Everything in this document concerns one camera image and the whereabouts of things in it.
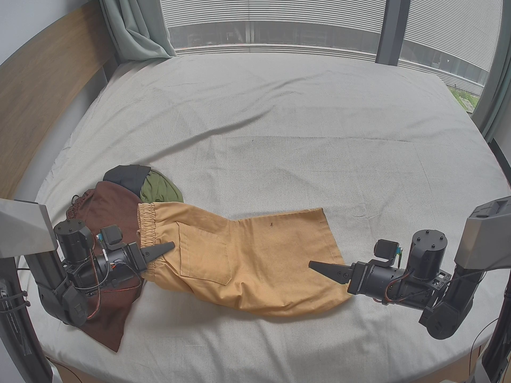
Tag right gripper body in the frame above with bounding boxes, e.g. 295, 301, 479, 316
347, 261, 417, 305

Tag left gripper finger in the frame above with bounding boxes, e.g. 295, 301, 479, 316
142, 242, 176, 261

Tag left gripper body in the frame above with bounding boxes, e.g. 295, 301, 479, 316
95, 243, 151, 280

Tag tan shorts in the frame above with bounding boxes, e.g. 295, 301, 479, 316
137, 202, 354, 318

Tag bed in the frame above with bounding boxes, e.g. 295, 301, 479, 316
0, 0, 511, 383

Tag brown shorts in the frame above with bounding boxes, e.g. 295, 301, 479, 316
64, 182, 146, 353

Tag green garment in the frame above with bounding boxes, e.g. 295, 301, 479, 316
140, 169, 184, 204

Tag black garment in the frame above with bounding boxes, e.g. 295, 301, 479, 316
103, 165, 151, 198

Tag grey-green curtain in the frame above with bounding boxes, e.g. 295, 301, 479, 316
94, 0, 177, 62

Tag window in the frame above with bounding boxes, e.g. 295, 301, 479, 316
154, 0, 511, 144

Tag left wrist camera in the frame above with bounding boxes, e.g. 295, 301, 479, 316
98, 225, 122, 250

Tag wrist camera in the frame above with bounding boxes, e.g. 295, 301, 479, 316
373, 239, 401, 268
98, 225, 122, 250

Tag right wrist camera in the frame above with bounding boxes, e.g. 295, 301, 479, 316
373, 239, 401, 268

